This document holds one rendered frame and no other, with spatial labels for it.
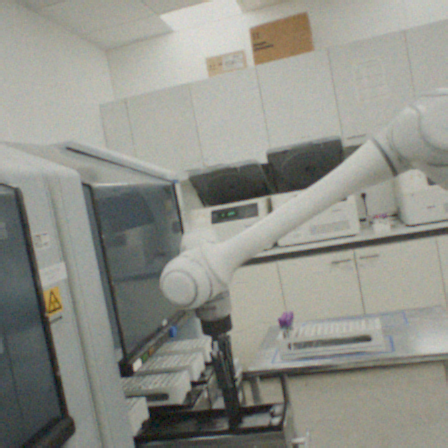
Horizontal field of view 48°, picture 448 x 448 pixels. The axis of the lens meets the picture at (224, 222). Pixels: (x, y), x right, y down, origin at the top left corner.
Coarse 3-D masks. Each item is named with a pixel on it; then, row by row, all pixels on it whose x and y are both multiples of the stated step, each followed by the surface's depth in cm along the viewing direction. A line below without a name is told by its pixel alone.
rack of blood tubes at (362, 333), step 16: (368, 320) 150; (304, 336) 146; (320, 336) 144; (336, 336) 143; (352, 336) 152; (368, 336) 151; (288, 352) 147; (304, 352) 146; (320, 352) 145; (336, 352) 144; (352, 352) 143
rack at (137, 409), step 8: (128, 400) 127; (136, 400) 127; (144, 400) 125; (128, 408) 122; (136, 408) 121; (144, 408) 125; (128, 416) 117; (136, 416) 120; (144, 416) 124; (136, 424) 119
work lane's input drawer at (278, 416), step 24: (216, 408) 123; (240, 408) 122; (264, 408) 121; (288, 408) 119; (144, 432) 119; (168, 432) 119; (192, 432) 113; (216, 432) 112; (240, 432) 111; (264, 432) 109; (288, 432) 113
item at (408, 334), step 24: (384, 312) 176; (408, 312) 171; (432, 312) 166; (384, 336) 151; (408, 336) 148; (432, 336) 144; (264, 360) 150; (288, 360) 146; (312, 360) 143; (336, 360) 139; (360, 360) 136; (384, 360) 135; (408, 360) 133
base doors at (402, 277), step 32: (320, 256) 336; (352, 256) 331; (384, 256) 328; (416, 256) 324; (256, 288) 348; (288, 288) 343; (320, 288) 338; (352, 288) 333; (384, 288) 330; (416, 288) 326; (256, 320) 350
